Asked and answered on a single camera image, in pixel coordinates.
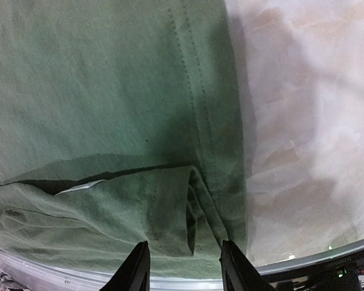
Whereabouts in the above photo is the aluminium front rail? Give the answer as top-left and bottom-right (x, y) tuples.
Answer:
(0, 233), (364, 291)

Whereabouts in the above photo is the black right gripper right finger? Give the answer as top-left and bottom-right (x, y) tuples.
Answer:
(220, 240), (275, 291)

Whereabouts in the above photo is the green garment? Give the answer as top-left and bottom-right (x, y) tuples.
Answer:
(0, 1), (246, 279)

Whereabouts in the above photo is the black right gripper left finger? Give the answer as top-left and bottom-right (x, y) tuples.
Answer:
(100, 241), (150, 291)

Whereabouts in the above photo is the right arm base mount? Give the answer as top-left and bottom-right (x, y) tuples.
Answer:
(274, 261), (364, 290)

